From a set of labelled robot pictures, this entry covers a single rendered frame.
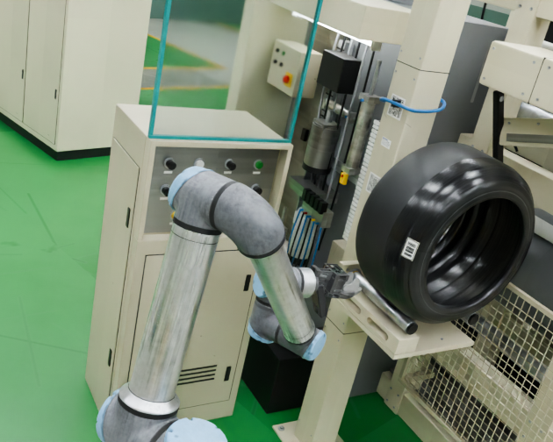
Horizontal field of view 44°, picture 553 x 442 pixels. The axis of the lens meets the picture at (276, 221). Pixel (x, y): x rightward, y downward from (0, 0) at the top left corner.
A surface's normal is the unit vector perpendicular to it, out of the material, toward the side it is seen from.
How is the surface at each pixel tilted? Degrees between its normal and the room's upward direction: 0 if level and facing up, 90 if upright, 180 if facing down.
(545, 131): 90
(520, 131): 90
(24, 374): 0
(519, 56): 90
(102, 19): 90
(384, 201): 68
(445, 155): 21
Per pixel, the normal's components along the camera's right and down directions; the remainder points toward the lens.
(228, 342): 0.47, 0.44
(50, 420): 0.20, -0.90
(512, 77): -0.86, 0.03
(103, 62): 0.69, 0.42
